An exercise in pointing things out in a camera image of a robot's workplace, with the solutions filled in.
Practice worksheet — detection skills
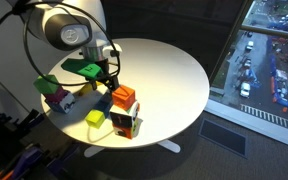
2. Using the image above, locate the white blue patterned block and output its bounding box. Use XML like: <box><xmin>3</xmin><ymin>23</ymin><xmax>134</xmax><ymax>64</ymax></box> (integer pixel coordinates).
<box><xmin>46</xmin><ymin>92</ymin><xmax>77</xmax><ymax>115</ymax></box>

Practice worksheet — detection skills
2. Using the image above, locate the yellow-green block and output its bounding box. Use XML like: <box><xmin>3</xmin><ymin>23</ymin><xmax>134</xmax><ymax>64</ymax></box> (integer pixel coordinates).
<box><xmin>85</xmin><ymin>109</ymin><xmax>106</xmax><ymax>130</ymax></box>

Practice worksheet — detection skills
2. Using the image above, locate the white cube with black print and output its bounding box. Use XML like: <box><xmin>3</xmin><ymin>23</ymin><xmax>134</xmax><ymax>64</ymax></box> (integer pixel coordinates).
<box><xmin>109</xmin><ymin>100</ymin><xmax>141</xmax><ymax>129</ymax></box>

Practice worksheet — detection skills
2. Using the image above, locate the orange block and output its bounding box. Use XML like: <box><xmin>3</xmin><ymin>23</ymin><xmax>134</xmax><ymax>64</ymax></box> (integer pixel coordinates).
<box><xmin>111</xmin><ymin>84</ymin><xmax>137</xmax><ymax>111</ymax></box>

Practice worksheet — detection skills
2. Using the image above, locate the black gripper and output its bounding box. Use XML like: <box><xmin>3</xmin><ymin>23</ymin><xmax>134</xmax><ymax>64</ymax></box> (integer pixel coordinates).
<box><xmin>83</xmin><ymin>59</ymin><xmax>121</xmax><ymax>91</ymax></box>

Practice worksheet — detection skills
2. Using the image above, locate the white table base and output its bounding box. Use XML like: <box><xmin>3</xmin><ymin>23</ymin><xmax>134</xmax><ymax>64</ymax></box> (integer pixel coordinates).
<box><xmin>83</xmin><ymin>139</ymin><xmax>182</xmax><ymax>159</ymax></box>

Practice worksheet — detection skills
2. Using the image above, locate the multicolour printed cube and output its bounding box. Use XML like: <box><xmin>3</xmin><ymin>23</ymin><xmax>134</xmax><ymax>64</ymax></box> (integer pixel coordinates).
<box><xmin>112</xmin><ymin>118</ymin><xmax>143</xmax><ymax>140</ymax></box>

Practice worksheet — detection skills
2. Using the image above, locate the green block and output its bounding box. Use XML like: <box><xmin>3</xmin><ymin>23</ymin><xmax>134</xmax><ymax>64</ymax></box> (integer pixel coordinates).
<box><xmin>33</xmin><ymin>74</ymin><xmax>62</xmax><ymax>95</ymax></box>

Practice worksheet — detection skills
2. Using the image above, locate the purple clamp with orange handle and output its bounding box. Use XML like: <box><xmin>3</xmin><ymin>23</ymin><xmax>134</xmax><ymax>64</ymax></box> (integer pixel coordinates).
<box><xmin>0</xmin><ymin>145</ymin><xmax>46</xmax><ymax>180</ymax></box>

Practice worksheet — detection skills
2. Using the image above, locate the dark floor vent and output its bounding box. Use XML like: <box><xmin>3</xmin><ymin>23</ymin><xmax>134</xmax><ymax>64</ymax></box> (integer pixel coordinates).
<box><xmin>197</xmin><ymin>117</ymin><xmax>248</xmax><ymax>158</ymax></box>

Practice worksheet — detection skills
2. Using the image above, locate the white van outside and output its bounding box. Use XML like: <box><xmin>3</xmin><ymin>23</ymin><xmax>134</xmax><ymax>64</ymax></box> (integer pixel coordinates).
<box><xmin>239</xmin><ymin>81</ymin><xmax>252</xmax><ymax>99</ymax></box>

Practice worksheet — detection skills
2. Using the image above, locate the black clamp stand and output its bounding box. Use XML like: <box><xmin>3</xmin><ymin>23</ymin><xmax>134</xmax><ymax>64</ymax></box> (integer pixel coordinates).
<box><xmin>0</xmin><ymin>105</ymin><xmax>52</xmax><ymax>158</ymax></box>

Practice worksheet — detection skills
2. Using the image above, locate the window frame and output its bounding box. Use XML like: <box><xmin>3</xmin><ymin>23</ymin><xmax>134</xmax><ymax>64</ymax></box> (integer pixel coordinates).
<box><xmin>204</xmin><ymin>0</ymin><xmax>288</xmax><ymax>152</ymax></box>

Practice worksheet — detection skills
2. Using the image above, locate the magenta block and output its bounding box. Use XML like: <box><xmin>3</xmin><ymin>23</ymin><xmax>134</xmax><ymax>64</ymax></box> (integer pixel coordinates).
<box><xmin>44</xmin><ymin>85</ymin><xmax>70</xmax><ymax>104</ymax></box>

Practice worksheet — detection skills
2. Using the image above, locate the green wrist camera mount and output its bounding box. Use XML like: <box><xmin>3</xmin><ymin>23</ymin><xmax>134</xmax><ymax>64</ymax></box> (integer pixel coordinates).
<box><xmin>60</xmin><ymin>57</ymin><xmax>104</xmax><ymax>81</ymax></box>

